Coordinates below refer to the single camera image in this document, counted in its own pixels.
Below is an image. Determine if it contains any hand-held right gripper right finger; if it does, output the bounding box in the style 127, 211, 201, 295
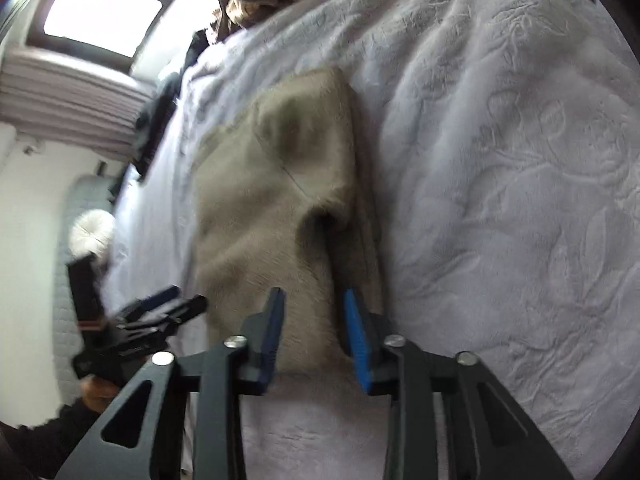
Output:
337, 287, 576, 480

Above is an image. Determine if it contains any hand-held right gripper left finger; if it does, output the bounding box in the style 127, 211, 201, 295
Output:
54, 287, 287, 480

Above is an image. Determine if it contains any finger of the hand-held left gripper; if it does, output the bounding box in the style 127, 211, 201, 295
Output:
122, 294, 209, 335
120, 285, 182, 325

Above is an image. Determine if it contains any olive knit sweater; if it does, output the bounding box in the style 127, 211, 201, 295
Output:
192, 66, 386, 376

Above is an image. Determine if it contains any person's left forearm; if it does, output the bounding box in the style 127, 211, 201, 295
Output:
0, 400, 101, 480

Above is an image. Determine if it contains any person's left hand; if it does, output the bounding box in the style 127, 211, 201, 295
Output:
80, 376, 122, 414

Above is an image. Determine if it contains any white fluffy round cushion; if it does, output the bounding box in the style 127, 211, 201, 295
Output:
69, 210, 117, 262

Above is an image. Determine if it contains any grey curtain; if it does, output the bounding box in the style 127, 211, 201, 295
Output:
0, 45, 156, 163

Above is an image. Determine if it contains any white embossed blanket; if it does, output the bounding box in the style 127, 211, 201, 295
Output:
107, 0, 636, 480

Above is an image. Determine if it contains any large dark framed window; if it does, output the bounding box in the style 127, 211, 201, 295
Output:
25, 0, 176, 73

